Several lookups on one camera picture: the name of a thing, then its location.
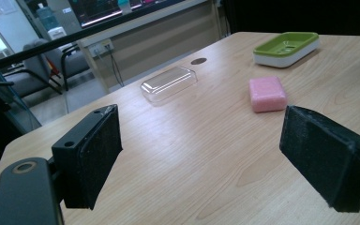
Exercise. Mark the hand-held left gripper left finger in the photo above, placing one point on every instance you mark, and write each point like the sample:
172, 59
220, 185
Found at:
89, 156

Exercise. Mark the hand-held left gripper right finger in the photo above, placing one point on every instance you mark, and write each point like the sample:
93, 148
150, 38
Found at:
328, 156

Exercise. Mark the pink soap bar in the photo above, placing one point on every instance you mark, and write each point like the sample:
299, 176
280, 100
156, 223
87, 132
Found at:
267, 93

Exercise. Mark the clear plastic lid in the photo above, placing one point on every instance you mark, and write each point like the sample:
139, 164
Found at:
168, 83

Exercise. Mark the green and white soap dish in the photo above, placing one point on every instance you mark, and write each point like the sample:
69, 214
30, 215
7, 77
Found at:
286, 49

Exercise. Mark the grey chair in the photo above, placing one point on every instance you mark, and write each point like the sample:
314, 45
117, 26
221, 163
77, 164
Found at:
43, 67

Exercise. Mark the black metal bar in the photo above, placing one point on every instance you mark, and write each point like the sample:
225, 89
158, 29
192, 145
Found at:
75, 36

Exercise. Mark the water dispenser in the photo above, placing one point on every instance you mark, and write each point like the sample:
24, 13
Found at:
51, 22

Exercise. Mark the round table hole cover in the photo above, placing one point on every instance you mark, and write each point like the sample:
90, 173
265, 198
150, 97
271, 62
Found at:
198, 61

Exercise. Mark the monitor screen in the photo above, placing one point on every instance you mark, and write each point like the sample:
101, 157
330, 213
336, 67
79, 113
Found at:
98, 11

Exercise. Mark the wall power socket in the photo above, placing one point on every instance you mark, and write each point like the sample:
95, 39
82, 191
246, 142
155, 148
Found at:
100, 47

